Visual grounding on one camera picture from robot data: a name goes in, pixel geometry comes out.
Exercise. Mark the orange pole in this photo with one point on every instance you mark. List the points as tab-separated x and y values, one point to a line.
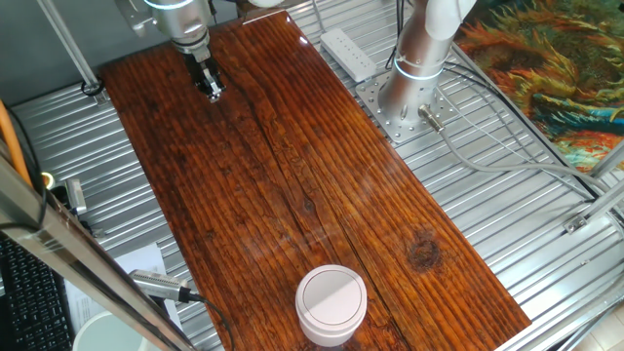
12	141

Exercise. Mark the aluminium frame post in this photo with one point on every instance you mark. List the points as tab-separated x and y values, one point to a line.
66	44

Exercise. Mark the shiny metal frame beam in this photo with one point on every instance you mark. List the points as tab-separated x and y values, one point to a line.
73	253

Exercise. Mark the white power strip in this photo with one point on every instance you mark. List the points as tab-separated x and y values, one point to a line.
347	53

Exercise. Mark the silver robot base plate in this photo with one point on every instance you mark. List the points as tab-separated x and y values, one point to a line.
390	122

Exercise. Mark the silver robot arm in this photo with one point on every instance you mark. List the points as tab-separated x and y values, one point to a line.
419	53

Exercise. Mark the aluminium diagonal frame strut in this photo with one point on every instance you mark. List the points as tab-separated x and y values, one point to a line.
597	200

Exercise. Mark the white plastic cup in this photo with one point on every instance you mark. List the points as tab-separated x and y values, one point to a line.
330	304

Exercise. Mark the grey mounted camera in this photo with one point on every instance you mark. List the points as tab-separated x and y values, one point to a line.
76	195

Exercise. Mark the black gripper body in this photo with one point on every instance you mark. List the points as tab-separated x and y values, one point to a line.
201	68

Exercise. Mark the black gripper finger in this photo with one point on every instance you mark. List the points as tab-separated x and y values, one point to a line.
207	90
218	88

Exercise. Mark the ribbed silver camera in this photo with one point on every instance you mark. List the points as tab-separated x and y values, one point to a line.
158	285

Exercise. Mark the black keyboard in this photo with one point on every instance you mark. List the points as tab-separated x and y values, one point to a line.
34	302

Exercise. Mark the colourful painted cloth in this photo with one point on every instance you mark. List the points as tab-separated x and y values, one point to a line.
551	73

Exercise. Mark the printed paper sheet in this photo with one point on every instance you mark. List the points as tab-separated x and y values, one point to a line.
141	261

